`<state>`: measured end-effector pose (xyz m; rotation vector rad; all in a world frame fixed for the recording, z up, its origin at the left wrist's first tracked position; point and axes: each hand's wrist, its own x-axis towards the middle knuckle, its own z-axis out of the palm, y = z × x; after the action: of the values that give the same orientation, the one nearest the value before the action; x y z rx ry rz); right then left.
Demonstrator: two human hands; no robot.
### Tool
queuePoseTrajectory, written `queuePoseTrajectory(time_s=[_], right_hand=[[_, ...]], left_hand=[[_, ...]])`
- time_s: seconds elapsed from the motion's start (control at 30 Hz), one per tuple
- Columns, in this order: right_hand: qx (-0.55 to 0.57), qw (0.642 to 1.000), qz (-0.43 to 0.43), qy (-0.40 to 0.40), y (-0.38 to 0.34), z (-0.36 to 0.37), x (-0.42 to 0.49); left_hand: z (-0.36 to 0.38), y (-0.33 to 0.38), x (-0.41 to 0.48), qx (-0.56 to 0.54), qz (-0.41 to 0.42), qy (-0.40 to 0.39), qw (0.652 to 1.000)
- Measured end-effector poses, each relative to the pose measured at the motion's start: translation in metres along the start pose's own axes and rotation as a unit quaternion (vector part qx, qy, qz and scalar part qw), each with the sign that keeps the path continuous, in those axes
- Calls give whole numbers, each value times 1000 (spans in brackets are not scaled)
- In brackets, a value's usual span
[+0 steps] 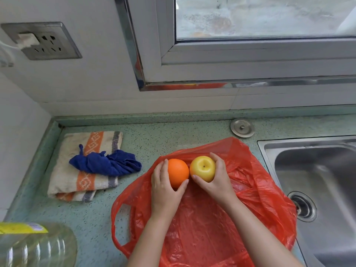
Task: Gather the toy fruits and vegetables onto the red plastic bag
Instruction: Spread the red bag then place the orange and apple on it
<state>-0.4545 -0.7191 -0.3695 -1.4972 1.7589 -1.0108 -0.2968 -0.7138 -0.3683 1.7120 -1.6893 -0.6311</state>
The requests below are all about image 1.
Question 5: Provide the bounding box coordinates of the clear cooking oil bottle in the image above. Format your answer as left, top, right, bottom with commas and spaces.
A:
0, 221, 78, 267

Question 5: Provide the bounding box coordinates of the person's right hand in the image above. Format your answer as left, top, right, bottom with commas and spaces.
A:
192, 152, 238, 208

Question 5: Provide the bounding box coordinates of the red plastic bag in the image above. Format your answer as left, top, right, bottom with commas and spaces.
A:
111, 137, 297, 267

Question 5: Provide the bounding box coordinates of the orange fruit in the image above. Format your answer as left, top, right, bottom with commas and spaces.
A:
168, 158, 190, 189

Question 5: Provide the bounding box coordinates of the white power plug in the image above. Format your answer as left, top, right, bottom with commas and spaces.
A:
0, 33, 40, 67

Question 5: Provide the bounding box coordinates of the person's left forearm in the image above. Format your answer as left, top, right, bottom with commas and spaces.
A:
126, 214, 174, 267

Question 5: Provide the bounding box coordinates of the orange striped beige towel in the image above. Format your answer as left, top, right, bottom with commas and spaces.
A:
47, 131, 123, 203

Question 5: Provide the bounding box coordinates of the dark blue cloth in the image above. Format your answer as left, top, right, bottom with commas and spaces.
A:
69, 144, 142, 177

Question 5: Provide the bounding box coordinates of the stainless steel sink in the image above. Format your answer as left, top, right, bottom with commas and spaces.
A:
257, 135, 356, 267

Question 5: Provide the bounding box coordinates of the person's right forearm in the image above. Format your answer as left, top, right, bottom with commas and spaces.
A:
222, 197, 305, 267

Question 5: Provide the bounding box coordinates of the white framed window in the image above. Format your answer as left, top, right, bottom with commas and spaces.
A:
114, 0, 356, 92

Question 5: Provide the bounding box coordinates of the round metal sink cap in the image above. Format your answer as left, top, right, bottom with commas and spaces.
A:
230, 118, 256, 138

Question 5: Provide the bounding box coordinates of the yellow apple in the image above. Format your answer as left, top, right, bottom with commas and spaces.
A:
189, 156, 216, 183

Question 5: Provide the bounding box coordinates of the person's left hand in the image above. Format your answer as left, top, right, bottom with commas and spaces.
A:
151, 159, 189, 220

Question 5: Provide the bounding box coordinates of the grey wall socket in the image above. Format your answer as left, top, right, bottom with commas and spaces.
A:
1, 22, 83, 61

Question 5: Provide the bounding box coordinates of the metal sink drain strainer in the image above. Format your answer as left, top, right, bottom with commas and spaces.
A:
287, 191, 317, 222

